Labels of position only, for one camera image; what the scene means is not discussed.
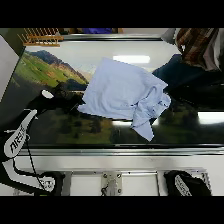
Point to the light blue shirt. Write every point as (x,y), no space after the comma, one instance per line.
(116,88)

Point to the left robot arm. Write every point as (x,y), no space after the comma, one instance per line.
(19,135)

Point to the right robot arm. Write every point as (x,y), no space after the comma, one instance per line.
(186,185)

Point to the dark blue garment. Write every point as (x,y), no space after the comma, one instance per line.
(186,78)

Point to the brown wooden rack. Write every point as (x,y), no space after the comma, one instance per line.
(41,36)

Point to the brown checked shirt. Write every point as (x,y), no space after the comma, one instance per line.
(193,45)

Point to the grey garment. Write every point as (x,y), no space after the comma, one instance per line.
(216,50)

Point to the silver frame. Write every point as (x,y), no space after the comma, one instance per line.
(113,152)

